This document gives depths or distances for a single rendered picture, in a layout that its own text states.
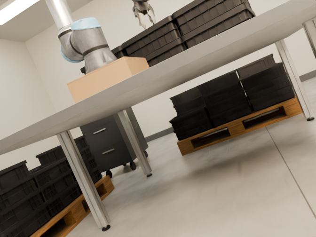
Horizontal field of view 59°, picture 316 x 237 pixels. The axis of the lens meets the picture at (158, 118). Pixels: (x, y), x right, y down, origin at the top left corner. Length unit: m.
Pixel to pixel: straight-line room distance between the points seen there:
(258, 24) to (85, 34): 0.67
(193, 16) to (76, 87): 0.58
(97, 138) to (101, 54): 2.16
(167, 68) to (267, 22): 0.31
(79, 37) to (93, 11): 4.37
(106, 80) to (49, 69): 4.97
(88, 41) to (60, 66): 4.68
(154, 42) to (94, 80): 0.41
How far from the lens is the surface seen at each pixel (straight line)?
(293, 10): 0.87
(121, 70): 1.04
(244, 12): 1.26
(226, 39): 0.85
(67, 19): 1.36
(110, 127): 3.15
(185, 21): 1.31
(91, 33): 1.19
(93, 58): 1.17
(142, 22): 1.60
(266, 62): 3.17
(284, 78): 2.79
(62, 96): 5.87
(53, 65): 5.95
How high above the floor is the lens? 0.59
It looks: 3 degrees down
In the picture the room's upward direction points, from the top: 23 degrees counter-clockwise
